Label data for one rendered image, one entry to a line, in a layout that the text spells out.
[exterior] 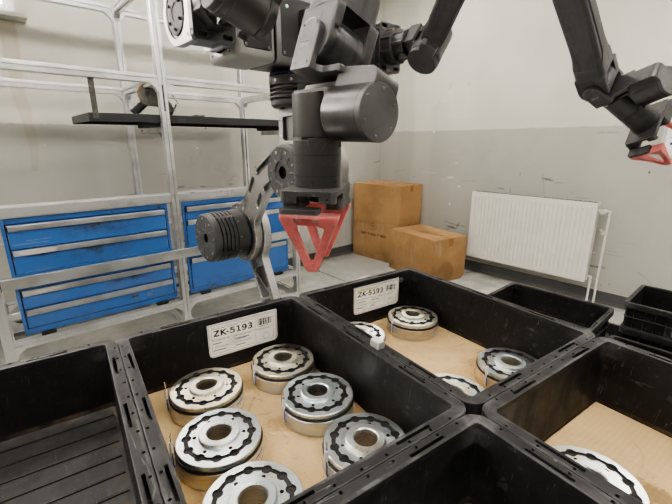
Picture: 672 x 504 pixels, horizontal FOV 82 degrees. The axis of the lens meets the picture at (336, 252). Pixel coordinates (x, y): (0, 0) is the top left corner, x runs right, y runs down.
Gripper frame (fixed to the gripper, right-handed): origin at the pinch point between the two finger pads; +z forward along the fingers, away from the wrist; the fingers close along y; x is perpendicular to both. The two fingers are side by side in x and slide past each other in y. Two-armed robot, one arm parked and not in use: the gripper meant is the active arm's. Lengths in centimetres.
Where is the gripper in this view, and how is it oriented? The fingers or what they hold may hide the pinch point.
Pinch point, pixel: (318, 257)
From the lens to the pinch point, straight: 50.0
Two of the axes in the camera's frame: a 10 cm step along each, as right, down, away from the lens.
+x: -9.8, -0.6, 1.7
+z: -0.1, 9.6, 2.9
